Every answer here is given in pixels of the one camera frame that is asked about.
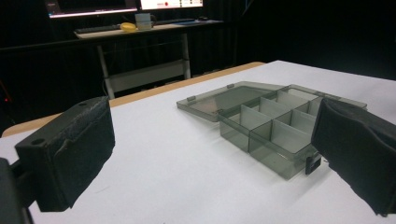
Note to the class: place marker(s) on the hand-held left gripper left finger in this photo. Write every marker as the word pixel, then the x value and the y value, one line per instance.
pixel 67 152

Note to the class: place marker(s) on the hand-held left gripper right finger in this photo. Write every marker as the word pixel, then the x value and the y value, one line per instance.
pixel 358 146

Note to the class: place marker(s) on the grey transparent compartment box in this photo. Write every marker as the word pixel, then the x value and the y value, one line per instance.
pixel 264 124

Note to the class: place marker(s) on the white desk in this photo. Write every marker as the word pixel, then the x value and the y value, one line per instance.
pixel 146 62

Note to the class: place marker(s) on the black keyboard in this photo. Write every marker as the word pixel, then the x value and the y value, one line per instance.
pixel 96 29

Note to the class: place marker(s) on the yellow round object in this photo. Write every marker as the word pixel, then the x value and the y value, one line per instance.
pixel 128 27

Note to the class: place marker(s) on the wide computer monitor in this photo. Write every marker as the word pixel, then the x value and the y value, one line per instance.
pixel 90 7

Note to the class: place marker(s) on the white mug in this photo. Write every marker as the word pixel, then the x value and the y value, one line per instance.
pixel 144 21

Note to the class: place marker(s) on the bright screen computer monitor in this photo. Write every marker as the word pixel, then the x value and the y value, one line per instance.
pixel 171 4

